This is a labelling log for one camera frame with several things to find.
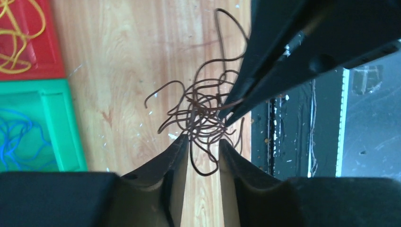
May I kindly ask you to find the red plastic bin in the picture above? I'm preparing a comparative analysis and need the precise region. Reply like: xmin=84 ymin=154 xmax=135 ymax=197
xmin=0 ymin=0 xmax=66 ymax=81

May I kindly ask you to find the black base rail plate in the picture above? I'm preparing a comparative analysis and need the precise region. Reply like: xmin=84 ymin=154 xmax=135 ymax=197
xmin=252 ymin=61 xmax=401 ymax=180

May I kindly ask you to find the brown cable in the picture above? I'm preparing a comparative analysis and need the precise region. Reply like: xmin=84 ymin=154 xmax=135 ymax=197
xmin=144 ymin=8 xmax=250 ymax=177

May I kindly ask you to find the yellow cable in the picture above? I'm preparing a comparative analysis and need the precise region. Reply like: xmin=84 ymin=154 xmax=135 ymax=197
xmin=0 ymin=0 xmax=47 ymax=75

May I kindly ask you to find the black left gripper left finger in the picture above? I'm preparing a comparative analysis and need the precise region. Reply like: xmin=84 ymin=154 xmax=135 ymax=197
xmin=0 ymin=135 xmax=189 ymax=227

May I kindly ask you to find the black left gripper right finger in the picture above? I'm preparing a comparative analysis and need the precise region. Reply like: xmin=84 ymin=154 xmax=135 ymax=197
xmin=219 ymin=139 xmax=401 ymax=227

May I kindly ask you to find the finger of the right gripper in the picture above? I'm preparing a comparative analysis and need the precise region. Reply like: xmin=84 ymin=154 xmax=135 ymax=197
xmin=224 ymin=18 xmax=401 ymax=126
xmin=219 ymin=0 xmax=331 ymax=119

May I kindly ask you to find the green plastic bin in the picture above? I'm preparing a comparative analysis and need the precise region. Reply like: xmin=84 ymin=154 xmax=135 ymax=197
xmin=0 ymin=79 xmax=87 ymax=172

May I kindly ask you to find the blue cable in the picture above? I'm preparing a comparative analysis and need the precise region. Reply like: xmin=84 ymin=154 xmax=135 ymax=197
xmin=0 ymin=108 xmax=59 ymax=172

